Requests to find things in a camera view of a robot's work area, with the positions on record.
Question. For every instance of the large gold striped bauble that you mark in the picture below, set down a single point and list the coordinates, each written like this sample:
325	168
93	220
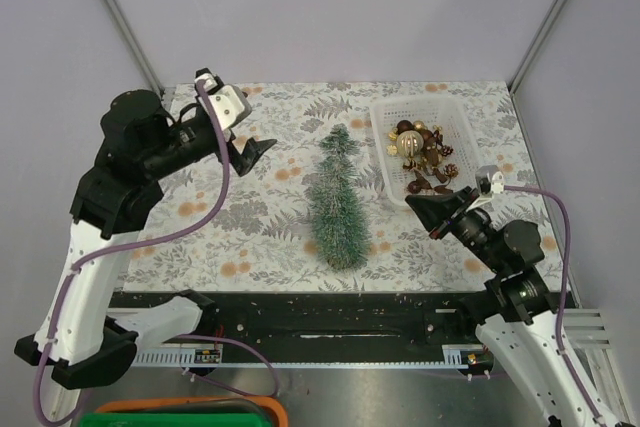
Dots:
409	143

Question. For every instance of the small gold bauble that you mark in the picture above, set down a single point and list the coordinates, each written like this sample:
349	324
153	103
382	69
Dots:
419	126

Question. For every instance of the dark brown bauble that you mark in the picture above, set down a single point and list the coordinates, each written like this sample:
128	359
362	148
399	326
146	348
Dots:
404	126

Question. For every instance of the white plastic basket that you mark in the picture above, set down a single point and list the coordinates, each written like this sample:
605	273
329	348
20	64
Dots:
442	113

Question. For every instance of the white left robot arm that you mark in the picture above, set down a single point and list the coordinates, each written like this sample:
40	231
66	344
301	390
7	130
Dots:
142	145

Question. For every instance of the small green christmas tree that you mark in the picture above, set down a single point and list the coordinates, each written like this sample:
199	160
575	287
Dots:
339	225

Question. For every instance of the floral patterned table mat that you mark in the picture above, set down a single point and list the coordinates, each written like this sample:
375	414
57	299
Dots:
255	234

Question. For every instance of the brown ribbon ornaments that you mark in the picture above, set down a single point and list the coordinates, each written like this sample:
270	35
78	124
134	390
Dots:
432	175

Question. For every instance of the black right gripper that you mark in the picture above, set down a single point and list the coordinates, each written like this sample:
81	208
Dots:
435	210

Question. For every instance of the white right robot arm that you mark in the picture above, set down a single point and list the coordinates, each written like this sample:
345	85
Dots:
515	315

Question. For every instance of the orange plastic bin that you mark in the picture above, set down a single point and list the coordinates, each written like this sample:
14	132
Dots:
206	404

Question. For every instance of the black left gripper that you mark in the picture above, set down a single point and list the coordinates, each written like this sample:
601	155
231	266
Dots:
251	151

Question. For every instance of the green plastic bin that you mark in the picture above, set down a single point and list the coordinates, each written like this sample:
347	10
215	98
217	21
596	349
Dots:
172	420

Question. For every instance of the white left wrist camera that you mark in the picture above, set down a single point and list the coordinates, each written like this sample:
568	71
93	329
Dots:
228	101

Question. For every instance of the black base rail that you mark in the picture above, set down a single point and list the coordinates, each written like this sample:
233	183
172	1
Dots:
344	328

